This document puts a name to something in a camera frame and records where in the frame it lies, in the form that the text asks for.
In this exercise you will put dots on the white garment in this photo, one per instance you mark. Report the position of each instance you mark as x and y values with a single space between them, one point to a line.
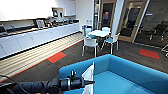
89 75

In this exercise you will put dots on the blue sofa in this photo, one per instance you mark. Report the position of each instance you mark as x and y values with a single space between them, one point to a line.
133 76

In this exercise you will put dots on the white chair teal seat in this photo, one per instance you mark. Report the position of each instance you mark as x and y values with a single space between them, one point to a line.
111 40

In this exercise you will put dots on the white round table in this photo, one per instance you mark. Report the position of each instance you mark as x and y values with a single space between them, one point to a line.
98 33

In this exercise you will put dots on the white kitchen counter cabinets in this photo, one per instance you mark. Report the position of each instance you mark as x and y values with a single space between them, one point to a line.
33 38

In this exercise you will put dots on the framed countertop appliance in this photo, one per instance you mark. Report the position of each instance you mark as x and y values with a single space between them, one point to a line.
40 23

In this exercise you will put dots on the dark coffee machine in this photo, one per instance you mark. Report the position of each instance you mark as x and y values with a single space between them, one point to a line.
56 12

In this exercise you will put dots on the wide wooden framed glass door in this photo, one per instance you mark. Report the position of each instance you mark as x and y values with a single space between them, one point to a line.
132 20

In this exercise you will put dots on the dark lounge chairs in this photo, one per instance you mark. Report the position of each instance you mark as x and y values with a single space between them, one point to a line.
156 31

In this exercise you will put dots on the dark countertop sink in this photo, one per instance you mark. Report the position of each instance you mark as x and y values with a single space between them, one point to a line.
2 29

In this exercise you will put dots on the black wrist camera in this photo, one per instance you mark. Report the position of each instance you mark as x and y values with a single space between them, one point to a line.
72 74

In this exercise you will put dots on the small white wall cabinets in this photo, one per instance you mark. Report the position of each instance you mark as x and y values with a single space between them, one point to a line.
69 7

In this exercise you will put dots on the white metal frame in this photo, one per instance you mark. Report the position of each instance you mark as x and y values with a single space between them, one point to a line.
165 47

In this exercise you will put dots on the long white wall cabinets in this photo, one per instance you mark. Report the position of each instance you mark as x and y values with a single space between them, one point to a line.
23 9

